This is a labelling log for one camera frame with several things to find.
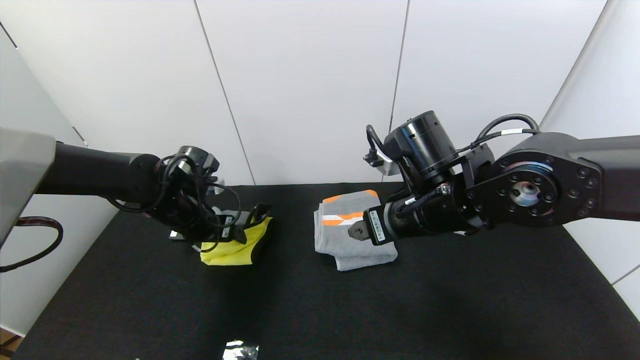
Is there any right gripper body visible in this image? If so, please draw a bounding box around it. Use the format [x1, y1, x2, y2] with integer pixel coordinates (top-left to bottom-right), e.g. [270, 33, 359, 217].
[363, 197, 421, 246]

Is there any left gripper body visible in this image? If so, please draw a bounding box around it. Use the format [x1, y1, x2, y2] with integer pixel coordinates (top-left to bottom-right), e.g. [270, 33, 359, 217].
[191, 213, 236, 243]

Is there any grey towel with orange stripe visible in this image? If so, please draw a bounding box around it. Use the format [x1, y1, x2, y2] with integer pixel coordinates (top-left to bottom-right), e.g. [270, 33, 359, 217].
[314, 189, 399, 272]

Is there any yellow microfibre towel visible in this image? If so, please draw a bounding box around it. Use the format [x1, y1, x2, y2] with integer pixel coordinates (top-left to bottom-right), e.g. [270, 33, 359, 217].
[200, 216, 275, 267]

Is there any black tablecloth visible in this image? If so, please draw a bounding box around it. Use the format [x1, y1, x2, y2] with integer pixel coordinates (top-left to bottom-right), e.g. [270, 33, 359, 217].
[12, 181, 640, 360]

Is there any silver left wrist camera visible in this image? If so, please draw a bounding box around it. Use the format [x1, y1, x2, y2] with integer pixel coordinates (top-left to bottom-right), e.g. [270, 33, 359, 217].
[212, 206, 247, 225]

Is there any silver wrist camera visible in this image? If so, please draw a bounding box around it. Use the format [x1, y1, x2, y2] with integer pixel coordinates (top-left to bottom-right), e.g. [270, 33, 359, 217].
[375, 152, 401, 177]
[212, 206, 247, 225]

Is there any black left camera cable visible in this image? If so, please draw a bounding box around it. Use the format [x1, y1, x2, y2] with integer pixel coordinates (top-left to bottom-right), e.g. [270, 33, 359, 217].
[200, 182, 242, 228]

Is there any black camera cable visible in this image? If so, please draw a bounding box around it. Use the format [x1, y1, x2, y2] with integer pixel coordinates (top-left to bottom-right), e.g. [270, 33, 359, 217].
[200, 182, 242, 228]
[363, 125, 388, 168]

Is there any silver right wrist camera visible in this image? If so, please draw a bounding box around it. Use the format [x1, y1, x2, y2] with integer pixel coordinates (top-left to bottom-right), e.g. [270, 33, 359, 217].
[375, 152, 401, 177]

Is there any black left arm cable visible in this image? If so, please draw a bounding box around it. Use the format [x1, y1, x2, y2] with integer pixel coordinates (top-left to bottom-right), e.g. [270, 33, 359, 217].
[107, 155, 201, 213]

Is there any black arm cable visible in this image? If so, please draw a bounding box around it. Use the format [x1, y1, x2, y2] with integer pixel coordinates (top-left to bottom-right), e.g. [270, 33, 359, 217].
[457, 113, 541, 153]
[107, 155, 201, 213]

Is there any black right camera cable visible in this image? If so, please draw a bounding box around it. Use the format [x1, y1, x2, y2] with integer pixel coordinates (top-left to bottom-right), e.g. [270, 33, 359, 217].
[363, 125, 388, 168]

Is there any braided left arm hose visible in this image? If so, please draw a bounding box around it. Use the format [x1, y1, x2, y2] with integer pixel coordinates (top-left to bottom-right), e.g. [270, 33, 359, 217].
[0, 216, 64, 273]

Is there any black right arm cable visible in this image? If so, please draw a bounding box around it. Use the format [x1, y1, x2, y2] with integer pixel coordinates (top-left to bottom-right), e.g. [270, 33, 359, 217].
[457, 113, 541, 153]

